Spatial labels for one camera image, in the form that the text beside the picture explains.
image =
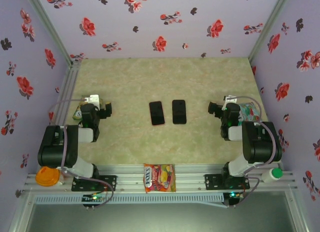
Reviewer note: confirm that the black phone case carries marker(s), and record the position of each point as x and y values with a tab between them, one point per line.
179	111

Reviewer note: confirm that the black smartphone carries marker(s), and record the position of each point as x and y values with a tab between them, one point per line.
157	113

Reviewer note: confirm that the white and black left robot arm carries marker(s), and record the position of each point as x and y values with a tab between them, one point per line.
57	146

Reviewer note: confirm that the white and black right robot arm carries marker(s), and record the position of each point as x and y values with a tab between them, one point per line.
262	141

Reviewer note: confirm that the teal Fox's candy bag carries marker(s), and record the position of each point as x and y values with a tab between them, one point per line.
250	111

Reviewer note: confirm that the white bottle green cap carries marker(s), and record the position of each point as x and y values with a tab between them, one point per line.
268	176

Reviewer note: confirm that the orange lid plastic container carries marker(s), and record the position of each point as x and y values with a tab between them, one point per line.
47	178

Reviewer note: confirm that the red Fox's candy bag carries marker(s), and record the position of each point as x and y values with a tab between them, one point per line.
160	178

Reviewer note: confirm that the grey metal panel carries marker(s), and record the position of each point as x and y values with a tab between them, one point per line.
160	219

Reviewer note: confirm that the aluminium side rail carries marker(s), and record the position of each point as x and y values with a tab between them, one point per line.
70	79

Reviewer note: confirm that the long aluminium mounting rail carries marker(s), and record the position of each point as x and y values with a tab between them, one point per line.
130	179

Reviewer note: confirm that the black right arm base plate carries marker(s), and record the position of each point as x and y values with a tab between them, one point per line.
211	182

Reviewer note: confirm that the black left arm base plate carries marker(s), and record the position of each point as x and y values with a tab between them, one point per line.
111	183

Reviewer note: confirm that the aluminium corner post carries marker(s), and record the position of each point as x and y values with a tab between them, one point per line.
48	26
269	26

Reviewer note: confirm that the aluminium frame beam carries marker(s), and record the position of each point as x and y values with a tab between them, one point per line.
300	217
22	213

